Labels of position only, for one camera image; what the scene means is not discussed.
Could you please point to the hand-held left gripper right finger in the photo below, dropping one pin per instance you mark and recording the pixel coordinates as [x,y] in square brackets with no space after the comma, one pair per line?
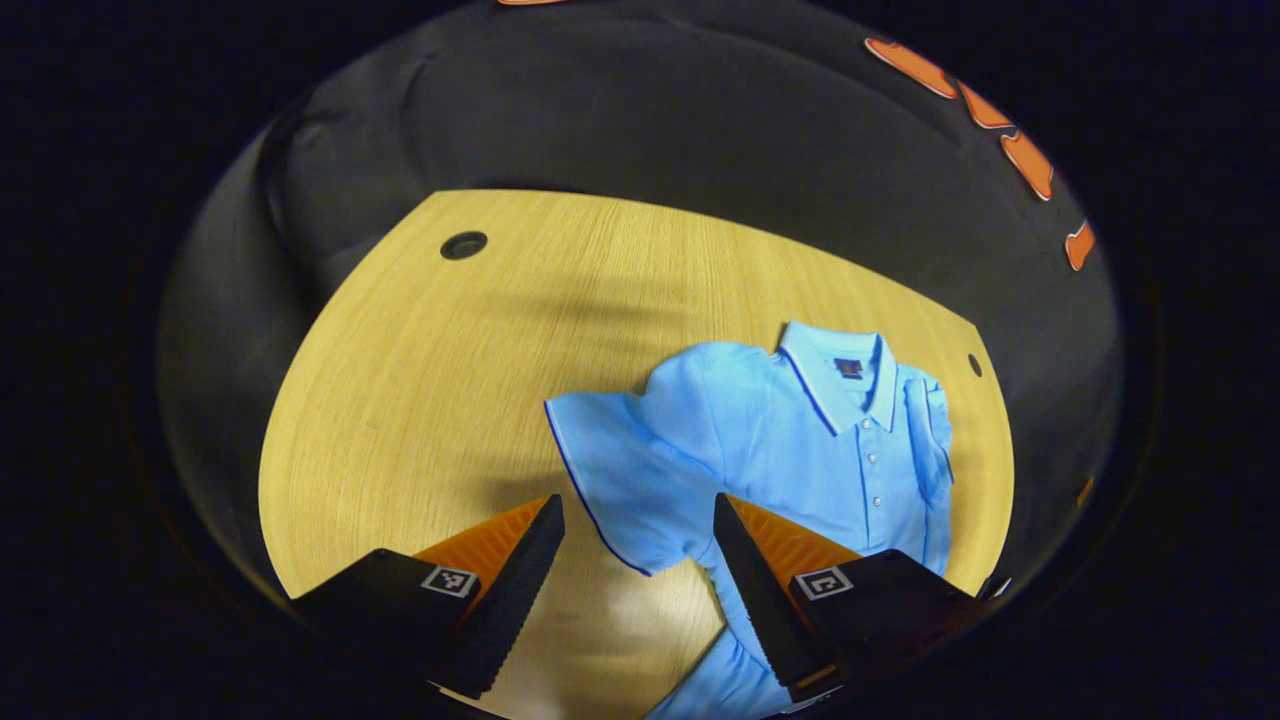
[760,600]

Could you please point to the light blue polo T-shirt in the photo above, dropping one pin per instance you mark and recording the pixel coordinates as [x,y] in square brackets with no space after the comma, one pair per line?
[790,440]

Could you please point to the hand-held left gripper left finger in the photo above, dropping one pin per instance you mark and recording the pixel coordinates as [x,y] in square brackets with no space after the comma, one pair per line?
[515,600]

